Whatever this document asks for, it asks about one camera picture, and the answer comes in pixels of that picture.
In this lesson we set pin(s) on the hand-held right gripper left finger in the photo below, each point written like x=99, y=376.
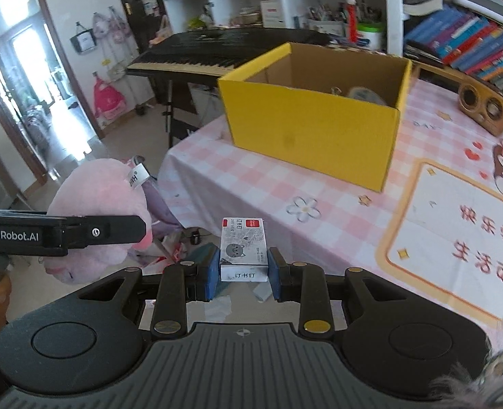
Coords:
x=212, y=272

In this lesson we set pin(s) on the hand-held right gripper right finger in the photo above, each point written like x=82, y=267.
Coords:
x=274, y=272

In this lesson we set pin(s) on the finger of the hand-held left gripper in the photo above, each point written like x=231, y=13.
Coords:
x=115, y=230

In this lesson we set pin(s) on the small white staple box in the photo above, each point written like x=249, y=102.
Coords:
x=243, y=247

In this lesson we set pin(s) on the pink plush toy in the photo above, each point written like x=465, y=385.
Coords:
x=98, y=191

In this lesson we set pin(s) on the yellow cardboard box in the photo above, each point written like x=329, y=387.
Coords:
x=311, y=136

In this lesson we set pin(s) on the yellow tape roll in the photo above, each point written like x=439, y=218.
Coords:
x=362, y=93

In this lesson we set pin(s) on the pink checkered tablecloth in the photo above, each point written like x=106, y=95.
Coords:
x=277, y=187

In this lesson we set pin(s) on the pink backpack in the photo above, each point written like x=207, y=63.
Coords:
x=108, y=102

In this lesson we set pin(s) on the black keyboard stand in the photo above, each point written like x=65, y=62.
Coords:
x=179, y=110

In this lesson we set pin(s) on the white tote bag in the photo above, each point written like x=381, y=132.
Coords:
x=83, y=40

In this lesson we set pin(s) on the black electronic keyboard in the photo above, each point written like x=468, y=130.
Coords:
x=213, y=47

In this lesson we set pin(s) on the dark wooden door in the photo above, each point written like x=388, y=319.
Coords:
x=136, y=8

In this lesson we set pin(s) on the white cube shelf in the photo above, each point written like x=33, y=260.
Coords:
x=217, y=4

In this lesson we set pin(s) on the white jar with green lid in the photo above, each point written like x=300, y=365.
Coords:
x=370, y=38

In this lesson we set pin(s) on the clear holder with pens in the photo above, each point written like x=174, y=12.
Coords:
x=324, y=19

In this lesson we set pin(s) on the red tassel ornament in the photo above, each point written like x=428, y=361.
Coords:
x=352, y=19

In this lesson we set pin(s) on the brown retro radio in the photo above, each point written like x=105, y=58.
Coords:
x=483, y=108

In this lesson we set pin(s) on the long row of colourful books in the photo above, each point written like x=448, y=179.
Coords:
x=468, y=42

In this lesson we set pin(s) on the white lying book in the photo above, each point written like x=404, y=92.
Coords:
x=422, y=6

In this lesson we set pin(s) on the white lamp bar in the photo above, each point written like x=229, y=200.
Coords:
x=485, y=10

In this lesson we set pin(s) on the white bookshelf frame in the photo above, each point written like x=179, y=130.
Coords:
x=394, y=8

